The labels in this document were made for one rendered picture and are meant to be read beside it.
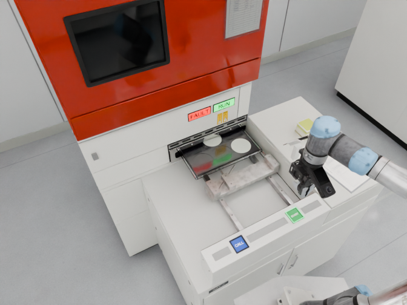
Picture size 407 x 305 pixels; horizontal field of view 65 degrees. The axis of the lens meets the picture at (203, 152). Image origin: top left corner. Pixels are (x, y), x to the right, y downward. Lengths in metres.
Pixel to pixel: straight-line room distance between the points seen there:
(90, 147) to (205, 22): 0.66
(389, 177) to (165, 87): 0.81
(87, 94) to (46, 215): 1.66
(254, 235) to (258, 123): 0.61
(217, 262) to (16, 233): 1.80
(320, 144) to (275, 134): 0.65
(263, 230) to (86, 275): 1.40
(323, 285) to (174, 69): 1.00
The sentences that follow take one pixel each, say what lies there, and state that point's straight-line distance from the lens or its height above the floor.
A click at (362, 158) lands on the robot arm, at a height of 1.43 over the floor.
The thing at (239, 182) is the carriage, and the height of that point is 0.88.
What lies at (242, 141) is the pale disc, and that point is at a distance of 1.64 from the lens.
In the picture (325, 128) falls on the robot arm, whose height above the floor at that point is 1.46.
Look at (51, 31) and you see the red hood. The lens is 1.03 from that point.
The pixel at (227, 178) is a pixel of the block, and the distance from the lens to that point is 1.47.
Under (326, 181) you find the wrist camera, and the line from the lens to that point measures 1.10.
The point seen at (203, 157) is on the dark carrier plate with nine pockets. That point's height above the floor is 0.90.
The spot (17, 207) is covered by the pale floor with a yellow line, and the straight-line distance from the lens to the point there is 2.84.
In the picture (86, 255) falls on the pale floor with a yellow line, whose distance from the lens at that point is 2.42.
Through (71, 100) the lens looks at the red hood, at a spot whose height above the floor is 1.41.
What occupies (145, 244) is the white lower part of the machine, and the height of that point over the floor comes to 0.14.
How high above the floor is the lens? 2.09
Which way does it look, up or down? 49 degrees down
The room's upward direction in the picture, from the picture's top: 1 degrees counter-clockwise
